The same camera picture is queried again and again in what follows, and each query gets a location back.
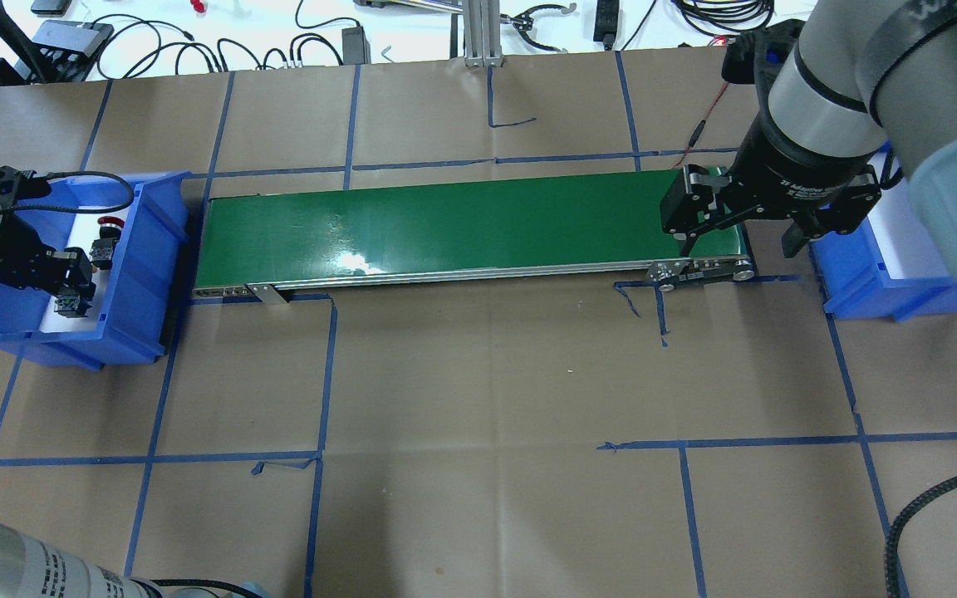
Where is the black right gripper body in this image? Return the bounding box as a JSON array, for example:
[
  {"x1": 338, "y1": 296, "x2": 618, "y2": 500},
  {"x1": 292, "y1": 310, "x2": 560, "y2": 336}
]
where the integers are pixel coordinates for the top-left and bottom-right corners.
[{"x1": 720, "y1": 116, "x2": 882, "y2": 238}]

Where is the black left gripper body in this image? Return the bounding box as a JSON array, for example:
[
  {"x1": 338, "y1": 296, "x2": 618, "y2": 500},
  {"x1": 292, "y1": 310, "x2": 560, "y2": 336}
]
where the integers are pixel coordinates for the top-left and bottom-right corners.
[{"x1": 0, "y1": 218, "x2": 63, "y2": 289}]

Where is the red push button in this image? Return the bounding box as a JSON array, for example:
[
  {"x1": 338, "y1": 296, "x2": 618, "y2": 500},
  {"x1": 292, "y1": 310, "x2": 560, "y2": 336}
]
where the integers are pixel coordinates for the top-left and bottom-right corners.
[{"x1": 90, "y1": 216, "x2": 125, "y2": 270}]

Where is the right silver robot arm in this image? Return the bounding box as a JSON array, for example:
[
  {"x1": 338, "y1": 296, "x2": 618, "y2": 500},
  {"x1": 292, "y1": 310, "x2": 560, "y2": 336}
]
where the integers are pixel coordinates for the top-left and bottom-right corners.
[{"x1": 660, "y1": 1, "x2": 957, "y2": 281}]

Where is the white foam pad left bin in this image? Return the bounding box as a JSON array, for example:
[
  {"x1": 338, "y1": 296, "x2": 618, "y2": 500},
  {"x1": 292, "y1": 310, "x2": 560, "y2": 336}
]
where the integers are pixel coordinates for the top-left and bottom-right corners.
[{"x1": 37, "y1": 212, "x2": 132, "y2": 335}]

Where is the white foam pad bin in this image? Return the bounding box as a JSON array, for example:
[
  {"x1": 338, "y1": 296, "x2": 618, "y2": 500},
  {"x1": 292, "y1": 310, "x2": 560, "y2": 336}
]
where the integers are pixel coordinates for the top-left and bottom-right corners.
[
  {"x1": 867, "y1": 181, "x2": 949, "y2": 280},
  {"x1": 37, "y1": 212, "x2": 132, "y2": 335}
]

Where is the blue right plastic bin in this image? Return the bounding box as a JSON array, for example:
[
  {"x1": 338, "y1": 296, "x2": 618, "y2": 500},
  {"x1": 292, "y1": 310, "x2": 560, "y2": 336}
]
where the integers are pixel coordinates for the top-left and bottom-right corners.
[{"x1": 810, "y1": 180, "x2": 957, "y2": 321}]

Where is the blue plastic bin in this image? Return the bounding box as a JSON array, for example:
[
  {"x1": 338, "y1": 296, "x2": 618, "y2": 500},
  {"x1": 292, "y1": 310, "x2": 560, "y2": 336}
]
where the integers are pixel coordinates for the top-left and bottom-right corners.
[
  {"x1": 0, "y1": 166, "x2": 190, "y2": 370},
  {"x1": 810, "y1": 180, "x2": 957, "y2": 321}
]

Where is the blue left plastic bin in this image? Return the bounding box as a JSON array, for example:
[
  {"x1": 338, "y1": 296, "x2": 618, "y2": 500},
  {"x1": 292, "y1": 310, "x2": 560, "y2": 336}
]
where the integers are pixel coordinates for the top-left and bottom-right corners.
[{"x1": 0, "y1": 166, "x2": 190, "y2": 370}]

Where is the green conveyor belt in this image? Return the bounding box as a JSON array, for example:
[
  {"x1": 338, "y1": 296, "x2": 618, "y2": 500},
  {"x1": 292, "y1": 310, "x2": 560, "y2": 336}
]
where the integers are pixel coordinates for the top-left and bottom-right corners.
[{"x1": 194, "y1": 170, "x2": 758, "y2": 298}]

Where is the white foam pad right bin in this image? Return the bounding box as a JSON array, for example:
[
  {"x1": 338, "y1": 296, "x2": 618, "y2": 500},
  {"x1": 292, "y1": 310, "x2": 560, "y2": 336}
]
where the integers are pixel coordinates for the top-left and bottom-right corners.
[{"x1": 867, "y1": 181, "x2": 949, "y2": 280}]

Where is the black power adapter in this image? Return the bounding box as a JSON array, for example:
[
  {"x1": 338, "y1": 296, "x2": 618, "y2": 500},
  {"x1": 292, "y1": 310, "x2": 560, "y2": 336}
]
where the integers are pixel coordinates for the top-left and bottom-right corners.
[{"x1": 341, "y1": 24, "x2": 371, "y2": 65}]

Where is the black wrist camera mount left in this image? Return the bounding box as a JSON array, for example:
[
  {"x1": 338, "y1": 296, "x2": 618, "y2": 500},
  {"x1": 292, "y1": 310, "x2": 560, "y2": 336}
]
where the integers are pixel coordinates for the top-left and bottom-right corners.
[{"x1": 0, "y1": 166, "x2": 51, "y2": 216}]

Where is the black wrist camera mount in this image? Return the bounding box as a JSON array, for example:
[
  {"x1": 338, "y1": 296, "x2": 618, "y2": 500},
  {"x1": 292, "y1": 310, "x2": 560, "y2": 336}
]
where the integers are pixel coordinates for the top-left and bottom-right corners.
[
  {"x1": 721, "y1": 19, "x2": 805, "y2": 88},
  {"x1": 0, "y1": 166, "x2": 51, "y2": 216}
]

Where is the red black conveyor wire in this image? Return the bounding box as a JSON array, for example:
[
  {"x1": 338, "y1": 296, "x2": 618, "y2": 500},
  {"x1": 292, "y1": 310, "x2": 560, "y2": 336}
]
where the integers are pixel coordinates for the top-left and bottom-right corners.
[{"x1": 681, "y1": 80, "x2": 733, "y2": 169}]

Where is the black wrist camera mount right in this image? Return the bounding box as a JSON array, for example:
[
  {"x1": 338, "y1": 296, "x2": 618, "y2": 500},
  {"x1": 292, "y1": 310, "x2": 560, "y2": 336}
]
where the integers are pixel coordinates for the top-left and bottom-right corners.
[{"x1": 721, "y1": 19, "x2": 805, "y2": 88}]

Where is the aluminium frame post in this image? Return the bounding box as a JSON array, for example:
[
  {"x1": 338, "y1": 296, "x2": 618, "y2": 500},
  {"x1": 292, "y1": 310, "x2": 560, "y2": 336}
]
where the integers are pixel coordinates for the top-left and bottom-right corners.
[{"x1": 462, "y1": 0, "x2": 503, "y2": 68}]

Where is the black braided cable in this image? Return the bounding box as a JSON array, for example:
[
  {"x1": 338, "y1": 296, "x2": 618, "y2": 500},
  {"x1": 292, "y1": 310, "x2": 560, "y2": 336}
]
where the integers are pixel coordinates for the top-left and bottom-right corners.
[{"x1": 884, "y1": 463, "x2": 957, "y2": 598}]

